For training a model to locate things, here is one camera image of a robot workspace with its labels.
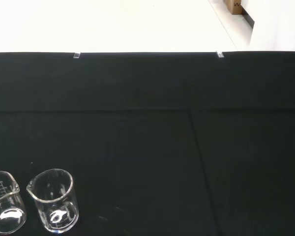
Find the black bench cloth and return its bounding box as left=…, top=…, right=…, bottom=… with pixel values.
left=0, top=51, right=295, bottom=236

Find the brown cardboard box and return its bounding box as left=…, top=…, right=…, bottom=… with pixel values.
left=223, top=0, right=243, bottom=15

